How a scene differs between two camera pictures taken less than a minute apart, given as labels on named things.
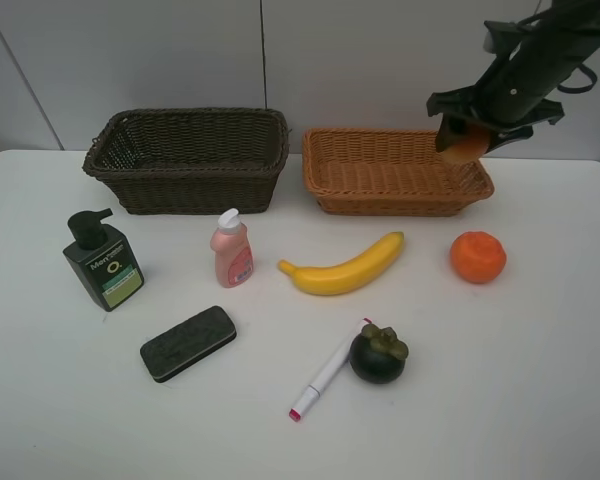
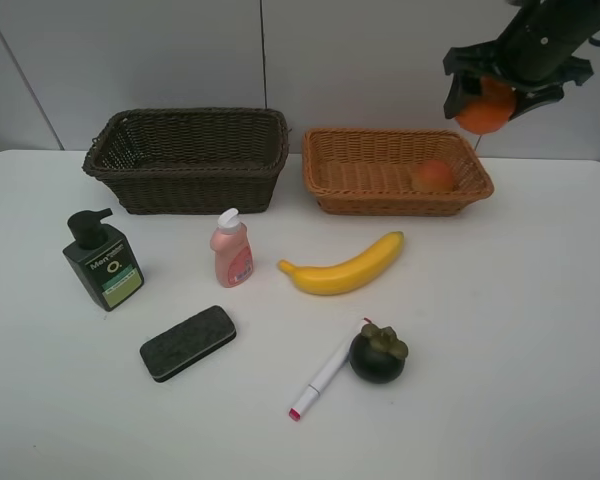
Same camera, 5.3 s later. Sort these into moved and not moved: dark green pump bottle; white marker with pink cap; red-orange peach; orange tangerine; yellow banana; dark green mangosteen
Moved: red-orange peach; orange tangerine
Not moved: dark green pump bottle; yellow banana; dark green mangosteen; white marker with pink cap
